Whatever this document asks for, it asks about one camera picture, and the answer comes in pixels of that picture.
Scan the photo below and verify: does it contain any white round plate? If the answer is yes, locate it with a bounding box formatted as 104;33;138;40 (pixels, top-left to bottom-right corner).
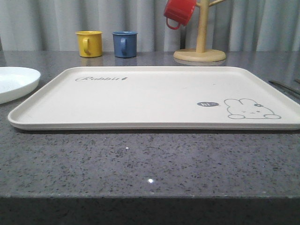
0;67;41;104

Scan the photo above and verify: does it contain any silver metal chopstick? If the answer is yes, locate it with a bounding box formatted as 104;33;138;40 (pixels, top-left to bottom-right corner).
269;80;300;95

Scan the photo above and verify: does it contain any cream rabbit serving tray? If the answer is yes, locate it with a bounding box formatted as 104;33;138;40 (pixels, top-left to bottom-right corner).
7;67;300;130

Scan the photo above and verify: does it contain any blue enamel mug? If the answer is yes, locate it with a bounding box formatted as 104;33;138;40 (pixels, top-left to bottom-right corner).
112;31;138;58

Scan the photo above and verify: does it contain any wooden mug tree stand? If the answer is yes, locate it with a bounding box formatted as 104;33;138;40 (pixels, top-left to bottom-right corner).
173;0;226;62

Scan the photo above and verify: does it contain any yellow enamel mug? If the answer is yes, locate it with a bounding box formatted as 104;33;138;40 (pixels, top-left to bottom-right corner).
76;31;102;58

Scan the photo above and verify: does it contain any red enamel mug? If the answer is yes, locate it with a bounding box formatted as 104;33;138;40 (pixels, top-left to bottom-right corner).
164;0;197;30

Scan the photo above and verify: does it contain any grey curtain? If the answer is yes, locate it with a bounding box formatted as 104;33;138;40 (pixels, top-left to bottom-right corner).
0;0;300;52

